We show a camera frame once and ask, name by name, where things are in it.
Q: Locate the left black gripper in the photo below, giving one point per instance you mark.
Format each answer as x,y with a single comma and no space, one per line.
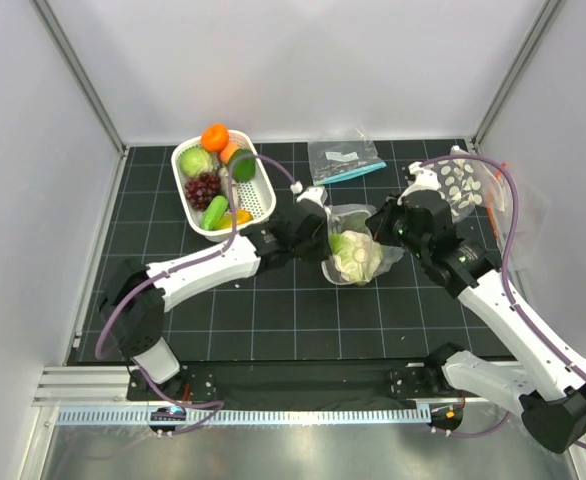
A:
322,251

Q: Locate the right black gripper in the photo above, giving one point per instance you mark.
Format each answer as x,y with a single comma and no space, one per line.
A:
379,223

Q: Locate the green netted melon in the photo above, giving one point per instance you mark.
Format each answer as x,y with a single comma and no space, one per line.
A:
355,221

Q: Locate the white cauliflower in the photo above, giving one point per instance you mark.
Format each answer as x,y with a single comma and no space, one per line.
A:
355,256

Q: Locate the white dotted zip bag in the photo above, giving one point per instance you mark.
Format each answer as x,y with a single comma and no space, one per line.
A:
391,255

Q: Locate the white perforated plastic basket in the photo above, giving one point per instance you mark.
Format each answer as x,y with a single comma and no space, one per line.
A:
256,196

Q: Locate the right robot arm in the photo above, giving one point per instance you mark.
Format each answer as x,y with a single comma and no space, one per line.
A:
549,393

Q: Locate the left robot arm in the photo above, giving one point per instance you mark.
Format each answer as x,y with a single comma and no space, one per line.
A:
137,296

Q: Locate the blue zipper clear bag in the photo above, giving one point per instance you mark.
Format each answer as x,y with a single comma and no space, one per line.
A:
347,156

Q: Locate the yellow orange mango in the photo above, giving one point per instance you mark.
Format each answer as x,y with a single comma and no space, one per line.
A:
241,216

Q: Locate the green cucumber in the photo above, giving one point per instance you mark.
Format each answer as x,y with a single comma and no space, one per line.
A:
214,212

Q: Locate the black grid mat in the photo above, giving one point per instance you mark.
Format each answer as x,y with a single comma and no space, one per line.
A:
292,313

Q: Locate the green bell pepper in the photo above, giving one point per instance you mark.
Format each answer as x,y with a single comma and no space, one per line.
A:
244,165

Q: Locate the orange carrot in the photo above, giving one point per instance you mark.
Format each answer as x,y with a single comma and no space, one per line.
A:
226,154

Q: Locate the dark red grapes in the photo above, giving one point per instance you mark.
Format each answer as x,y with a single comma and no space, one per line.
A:
200,190

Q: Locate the green cabbage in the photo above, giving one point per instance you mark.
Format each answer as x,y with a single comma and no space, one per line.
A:
196,161

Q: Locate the orange tangerine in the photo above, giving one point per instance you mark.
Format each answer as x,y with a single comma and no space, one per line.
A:
215,138

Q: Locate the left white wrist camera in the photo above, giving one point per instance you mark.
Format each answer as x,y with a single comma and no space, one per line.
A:
312,200

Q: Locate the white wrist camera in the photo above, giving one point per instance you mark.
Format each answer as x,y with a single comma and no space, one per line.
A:
420,179
312,200

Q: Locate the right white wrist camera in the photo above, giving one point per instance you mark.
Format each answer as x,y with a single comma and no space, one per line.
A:
420,179

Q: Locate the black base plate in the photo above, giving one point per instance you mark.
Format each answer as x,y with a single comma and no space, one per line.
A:
310,385

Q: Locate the aluminium front rail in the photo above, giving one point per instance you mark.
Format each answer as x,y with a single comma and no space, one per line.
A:
149,416

